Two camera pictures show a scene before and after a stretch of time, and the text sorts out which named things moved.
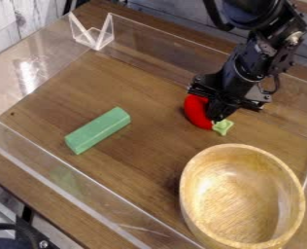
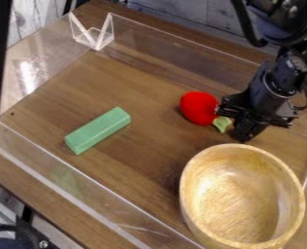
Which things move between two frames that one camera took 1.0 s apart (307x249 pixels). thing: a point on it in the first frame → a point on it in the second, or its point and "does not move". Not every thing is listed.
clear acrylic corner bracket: [92, 38] does not move
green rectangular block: [97, 129] does not move
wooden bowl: [241, 198] does not move
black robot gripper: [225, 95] → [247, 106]
